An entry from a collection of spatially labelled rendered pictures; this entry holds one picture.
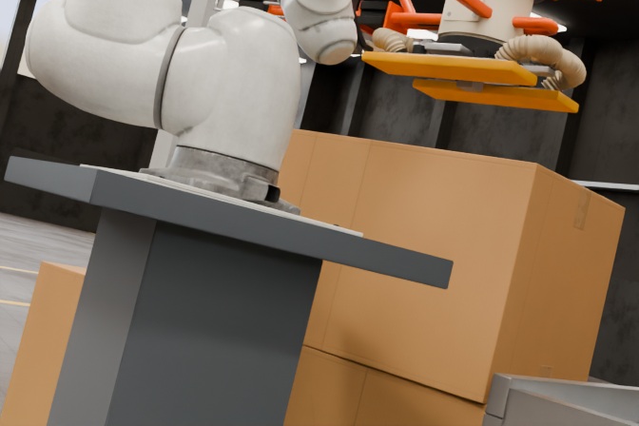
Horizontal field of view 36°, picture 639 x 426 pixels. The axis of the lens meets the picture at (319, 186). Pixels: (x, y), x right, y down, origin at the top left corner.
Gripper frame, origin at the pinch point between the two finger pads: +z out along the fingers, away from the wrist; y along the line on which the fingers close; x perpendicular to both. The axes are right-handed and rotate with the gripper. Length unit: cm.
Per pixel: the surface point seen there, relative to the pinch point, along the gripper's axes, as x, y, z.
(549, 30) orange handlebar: 40.6, 0.9, -1.9
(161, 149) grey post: -254, 19, 169
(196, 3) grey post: -256, -59, 169
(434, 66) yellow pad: 25.9, 12.9, -15.1
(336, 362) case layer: 24, 70, -21
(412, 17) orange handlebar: 10.3, 0.1, -4.1
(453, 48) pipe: 28.1, 8.7, -13.5
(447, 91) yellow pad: 17.0, 12.9, 4.9
